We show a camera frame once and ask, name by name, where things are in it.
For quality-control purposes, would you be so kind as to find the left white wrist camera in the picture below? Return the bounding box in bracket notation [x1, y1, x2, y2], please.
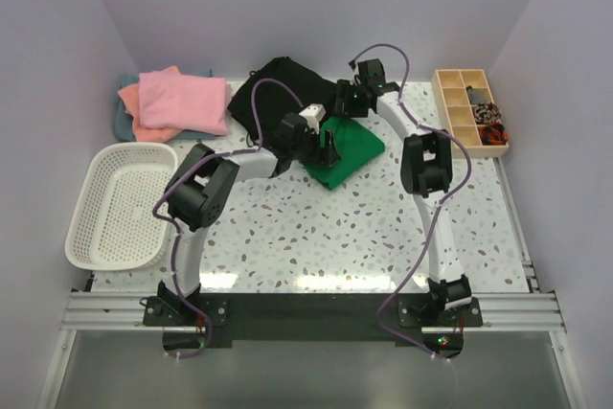
[299, 104, 326, 134]

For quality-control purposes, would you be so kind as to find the white perforated laundry basket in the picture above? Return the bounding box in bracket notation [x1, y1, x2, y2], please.
[64, 142, 178, 271]

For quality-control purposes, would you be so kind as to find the wooden compartment organizer box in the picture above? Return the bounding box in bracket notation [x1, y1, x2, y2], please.
[432, 69, 510, 158]

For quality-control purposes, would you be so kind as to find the orange black sock roll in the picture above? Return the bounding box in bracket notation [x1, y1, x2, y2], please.
[479, 123, 509, 146]

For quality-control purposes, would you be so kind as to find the green t shirt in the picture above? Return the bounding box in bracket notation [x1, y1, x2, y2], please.
[304, 117, 385, 191]

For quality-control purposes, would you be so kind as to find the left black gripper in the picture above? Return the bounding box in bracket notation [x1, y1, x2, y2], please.
[289, 127, 339, 168]

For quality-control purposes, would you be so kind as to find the black white patterned sock roll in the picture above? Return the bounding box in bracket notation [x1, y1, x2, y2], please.
[471, 102, 502, 125]

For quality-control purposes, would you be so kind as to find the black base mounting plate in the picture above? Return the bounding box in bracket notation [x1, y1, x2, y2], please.
[139, 284, 484, 352]

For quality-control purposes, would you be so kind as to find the salmon folded t shirt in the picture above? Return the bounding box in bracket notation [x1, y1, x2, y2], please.
[113, 74, 181, 144]

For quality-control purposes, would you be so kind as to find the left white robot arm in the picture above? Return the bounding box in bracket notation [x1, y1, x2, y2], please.
[153, 114, 341, 325]

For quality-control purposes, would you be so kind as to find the pink folded t shirt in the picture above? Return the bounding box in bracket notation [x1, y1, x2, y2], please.
[138, 71, 231, 136]

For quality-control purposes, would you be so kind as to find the grey rolled sock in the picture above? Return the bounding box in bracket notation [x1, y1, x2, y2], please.
[465, 85, 489, 105]

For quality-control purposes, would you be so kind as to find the black folded garment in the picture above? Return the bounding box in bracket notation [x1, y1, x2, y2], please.
[228, 57, 336, 147]

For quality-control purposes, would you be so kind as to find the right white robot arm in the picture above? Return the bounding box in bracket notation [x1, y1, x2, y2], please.
[334, 59, 472, 326]

